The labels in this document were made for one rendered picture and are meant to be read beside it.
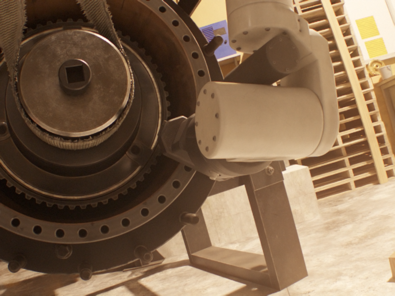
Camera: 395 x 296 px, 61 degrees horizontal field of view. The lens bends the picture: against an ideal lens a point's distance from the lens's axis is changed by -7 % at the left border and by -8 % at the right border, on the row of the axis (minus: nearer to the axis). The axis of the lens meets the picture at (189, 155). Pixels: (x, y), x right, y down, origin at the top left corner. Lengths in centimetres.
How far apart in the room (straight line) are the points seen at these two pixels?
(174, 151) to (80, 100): 13
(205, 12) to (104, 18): 499
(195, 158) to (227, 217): 275
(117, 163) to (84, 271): 18
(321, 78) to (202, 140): 12
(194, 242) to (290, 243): 107
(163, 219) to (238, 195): 256
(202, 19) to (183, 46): 489
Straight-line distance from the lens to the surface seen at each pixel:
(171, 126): 48
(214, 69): 64
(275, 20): 33
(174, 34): 57
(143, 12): 60
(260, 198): 177
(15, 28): 52
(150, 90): 62
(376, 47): 579
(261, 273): 196
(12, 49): 51
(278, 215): 183
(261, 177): 177
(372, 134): 395
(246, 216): 314
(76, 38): 48
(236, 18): 34
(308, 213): 320
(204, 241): 281
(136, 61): 64
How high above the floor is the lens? 71
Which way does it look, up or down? 2 degrees up
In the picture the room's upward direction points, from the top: 16 degrees counter-clockwise
